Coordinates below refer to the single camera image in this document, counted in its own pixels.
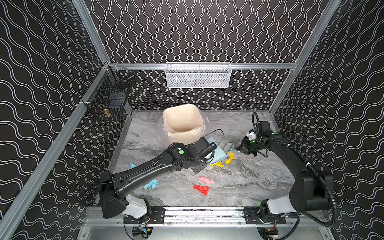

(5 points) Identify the teal dustpan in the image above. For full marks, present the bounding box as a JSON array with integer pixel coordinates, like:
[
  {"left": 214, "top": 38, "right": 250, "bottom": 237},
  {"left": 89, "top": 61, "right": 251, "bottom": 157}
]
[{"left": 205, "top": 146, "right": 227, "bottom": 165}]

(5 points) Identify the teal hand brush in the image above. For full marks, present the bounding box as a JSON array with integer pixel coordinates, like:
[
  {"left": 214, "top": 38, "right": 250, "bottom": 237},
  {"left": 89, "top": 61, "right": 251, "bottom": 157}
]
[{"left": 223, "top": 143, "right": 237, "bottom": 156}]

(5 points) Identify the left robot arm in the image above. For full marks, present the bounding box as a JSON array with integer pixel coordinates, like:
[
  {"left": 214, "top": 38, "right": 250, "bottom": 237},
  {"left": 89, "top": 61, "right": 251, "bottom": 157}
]
[{"left": 96, "top": 138, "right": 218, "bottom": 221}]

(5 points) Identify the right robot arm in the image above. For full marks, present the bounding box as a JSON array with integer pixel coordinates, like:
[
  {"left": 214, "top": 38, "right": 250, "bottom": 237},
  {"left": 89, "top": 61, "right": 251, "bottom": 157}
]
[{"left": 237, "top": 113, "right": 337, "bottom": 216}]

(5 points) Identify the pink paper scrap centre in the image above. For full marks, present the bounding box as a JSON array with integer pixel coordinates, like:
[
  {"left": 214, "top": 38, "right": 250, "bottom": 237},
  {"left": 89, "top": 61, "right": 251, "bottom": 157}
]
[{"left": 199, "top": 176, "right": 214, "bottom": 185}]

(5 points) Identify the yellow paper scrap flat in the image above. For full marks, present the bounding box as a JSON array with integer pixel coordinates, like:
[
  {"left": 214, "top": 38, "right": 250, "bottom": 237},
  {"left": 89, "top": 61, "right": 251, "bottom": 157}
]
[{"left": 210, "top": 162, "right": 224, "bottom": 168}]

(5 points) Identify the yellow paper scrap curved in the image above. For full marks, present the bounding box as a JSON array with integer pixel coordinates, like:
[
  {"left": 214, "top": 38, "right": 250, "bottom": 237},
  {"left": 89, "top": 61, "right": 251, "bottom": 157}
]
[{"left": 226, "top": 152, "right": 235, "bottom": 165}]

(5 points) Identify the red paper scrap near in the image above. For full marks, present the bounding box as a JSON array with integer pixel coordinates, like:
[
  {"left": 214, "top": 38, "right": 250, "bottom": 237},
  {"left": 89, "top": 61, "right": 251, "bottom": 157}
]
[{"left": 193, "top": 185, "right": 210, "bottom": 196}]

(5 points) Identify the cream plastic waste bin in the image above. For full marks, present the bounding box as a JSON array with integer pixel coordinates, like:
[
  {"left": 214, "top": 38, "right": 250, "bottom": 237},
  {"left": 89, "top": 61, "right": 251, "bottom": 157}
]
[{"left": 162, "top": 103, "right": 205, "bottom": 146}]

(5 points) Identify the clear plastic bin liner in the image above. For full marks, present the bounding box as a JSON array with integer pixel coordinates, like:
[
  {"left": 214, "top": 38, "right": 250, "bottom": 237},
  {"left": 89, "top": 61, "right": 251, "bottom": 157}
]
[{"left": 161, "top": 110, "right": 211, "bottom": 145}]

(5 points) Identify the blue paper scrap near left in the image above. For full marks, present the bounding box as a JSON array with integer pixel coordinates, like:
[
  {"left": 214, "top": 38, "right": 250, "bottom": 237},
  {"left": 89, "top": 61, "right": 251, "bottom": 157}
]
[{"left": 144, "top": 179, "right": 158, "bottom": 190}]

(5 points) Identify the blue paper scrap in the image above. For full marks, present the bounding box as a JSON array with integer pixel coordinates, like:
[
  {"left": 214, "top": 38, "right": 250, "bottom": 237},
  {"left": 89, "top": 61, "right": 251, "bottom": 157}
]
[
  {"left": 130, "top": 162, "right": 137, "bottom": 169},
  {"left": 144, "top": 179, "right": 158, "bottom": 190}
]

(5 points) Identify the brass object in basket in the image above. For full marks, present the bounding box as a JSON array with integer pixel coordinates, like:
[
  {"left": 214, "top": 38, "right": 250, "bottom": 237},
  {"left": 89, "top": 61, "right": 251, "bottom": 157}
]
[{"left": 103, "top": 109, "right": 111, "bottom": 118}]

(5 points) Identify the aluminium front rail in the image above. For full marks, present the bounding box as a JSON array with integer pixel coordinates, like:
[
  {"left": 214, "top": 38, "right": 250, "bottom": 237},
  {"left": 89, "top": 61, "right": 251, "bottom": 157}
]
[{"left": 85, "top": 206, "right": 325, "bottom": 227}]

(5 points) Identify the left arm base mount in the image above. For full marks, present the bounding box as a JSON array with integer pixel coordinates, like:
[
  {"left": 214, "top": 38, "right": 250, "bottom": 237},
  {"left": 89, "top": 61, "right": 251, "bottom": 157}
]
[{"left": 124, "top": 207, "right": 166, "bottom": 225}]

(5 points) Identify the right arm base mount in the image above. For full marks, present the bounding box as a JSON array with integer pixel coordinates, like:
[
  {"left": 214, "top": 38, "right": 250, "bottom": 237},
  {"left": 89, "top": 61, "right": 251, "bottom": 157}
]
[{"left": 242, "top": 206, "right": 287, "bottom": 225}]

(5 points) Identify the black corrugated cable conduit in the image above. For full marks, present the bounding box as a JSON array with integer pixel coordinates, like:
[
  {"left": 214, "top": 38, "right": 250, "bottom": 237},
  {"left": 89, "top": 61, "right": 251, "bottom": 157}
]
[{"left": 251, "top": 111, "right": 339, "bottom": 228}]

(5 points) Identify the white wire basket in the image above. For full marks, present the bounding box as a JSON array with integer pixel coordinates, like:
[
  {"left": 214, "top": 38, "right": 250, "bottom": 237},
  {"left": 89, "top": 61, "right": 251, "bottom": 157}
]
[{"left": 165, "top": 62, "right": 232, "bottom": 89}]

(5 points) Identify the black wire basket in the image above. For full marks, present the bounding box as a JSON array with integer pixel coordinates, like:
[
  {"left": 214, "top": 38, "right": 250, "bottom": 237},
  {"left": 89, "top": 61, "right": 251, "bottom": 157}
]
[{"left": 82, "top": 65, "right": 137, "bottom": 123}]

